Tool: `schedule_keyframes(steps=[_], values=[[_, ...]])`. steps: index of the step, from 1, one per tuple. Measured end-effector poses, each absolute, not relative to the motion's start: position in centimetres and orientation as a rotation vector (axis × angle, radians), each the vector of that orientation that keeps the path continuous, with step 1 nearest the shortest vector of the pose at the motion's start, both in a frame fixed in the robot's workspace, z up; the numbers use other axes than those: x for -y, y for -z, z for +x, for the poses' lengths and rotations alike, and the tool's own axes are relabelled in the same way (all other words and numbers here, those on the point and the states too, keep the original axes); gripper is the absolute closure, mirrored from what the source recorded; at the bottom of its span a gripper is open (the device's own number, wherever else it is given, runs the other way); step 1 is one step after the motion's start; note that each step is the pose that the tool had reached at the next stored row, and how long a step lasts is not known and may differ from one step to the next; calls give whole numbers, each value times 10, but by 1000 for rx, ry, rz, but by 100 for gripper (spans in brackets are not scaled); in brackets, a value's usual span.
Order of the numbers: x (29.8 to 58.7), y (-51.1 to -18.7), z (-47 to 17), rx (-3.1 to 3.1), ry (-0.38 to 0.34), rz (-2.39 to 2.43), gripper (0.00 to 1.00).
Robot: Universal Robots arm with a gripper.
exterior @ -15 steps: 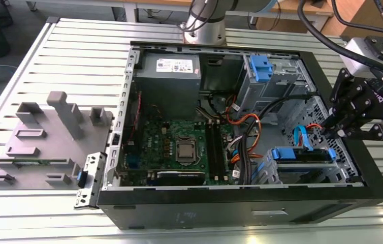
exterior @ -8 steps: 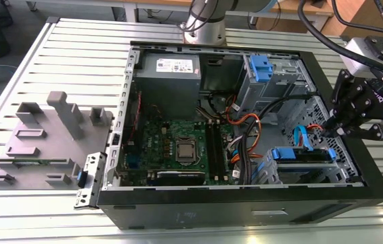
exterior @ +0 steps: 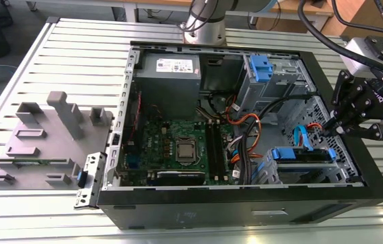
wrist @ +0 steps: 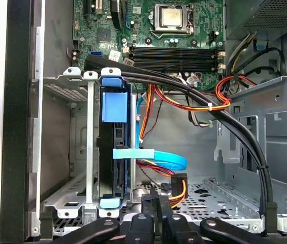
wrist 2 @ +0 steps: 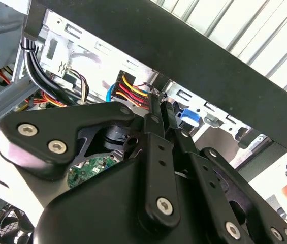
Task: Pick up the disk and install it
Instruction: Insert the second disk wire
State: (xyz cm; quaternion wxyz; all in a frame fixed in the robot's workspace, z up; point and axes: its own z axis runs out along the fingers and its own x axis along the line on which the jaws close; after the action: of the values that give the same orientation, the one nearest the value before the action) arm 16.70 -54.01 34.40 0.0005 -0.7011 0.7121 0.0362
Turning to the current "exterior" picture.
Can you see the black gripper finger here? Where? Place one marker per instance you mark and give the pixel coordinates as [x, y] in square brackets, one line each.
[377, 131]
[347, 96]

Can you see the hard disk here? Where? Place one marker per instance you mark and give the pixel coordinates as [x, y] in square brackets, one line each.
[281, 154]

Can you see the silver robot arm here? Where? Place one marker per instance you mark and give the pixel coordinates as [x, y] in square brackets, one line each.
[208, 28]

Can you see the silver metal disk bay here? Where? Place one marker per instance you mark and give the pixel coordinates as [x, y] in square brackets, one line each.
[309, 165]

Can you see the grey metal drive cage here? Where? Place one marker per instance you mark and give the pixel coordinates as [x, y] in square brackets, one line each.
[272, 91]

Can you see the blue plastic drive latch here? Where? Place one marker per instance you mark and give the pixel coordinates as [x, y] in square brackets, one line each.
[261, 67]

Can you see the brown wooden cabinet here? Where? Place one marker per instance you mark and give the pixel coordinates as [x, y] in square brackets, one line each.
[360, 12]

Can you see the black RAM slot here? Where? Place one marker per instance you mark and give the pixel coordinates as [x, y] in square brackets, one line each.
[212, 150]

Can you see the black CPU socket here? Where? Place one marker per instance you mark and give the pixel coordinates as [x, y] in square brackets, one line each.
[184, 139]

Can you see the silver CPU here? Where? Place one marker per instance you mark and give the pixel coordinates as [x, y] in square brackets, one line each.
[185, 150]

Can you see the grey power supply unit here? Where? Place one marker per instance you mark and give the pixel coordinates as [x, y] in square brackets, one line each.
[167, 96]

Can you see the green motherboard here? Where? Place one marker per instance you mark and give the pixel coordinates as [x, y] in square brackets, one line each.
[157, 132]

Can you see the black open PC case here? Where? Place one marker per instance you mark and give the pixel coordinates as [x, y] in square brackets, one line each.
[211, 211]

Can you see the black graphics card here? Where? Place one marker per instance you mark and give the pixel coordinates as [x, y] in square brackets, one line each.
[177, 178]

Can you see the blue black latch clip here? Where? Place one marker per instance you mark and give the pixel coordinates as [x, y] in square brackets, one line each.
[83, 176]

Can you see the grey parts rack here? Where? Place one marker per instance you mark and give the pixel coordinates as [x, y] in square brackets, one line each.
[52, 152]

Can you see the green RAM stick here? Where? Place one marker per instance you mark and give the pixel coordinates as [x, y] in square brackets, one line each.
[32, 162]

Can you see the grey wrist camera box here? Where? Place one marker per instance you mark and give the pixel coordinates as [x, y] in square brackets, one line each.
[356, 58]

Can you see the wooden desk white frame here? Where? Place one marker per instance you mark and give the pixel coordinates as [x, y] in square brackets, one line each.
[289, 15]

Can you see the white metal table frame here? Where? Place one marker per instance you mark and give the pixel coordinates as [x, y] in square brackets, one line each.
[131, 14]

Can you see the silver hinged slot bracket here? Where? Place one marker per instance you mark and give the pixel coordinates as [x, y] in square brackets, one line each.
[92, 178]

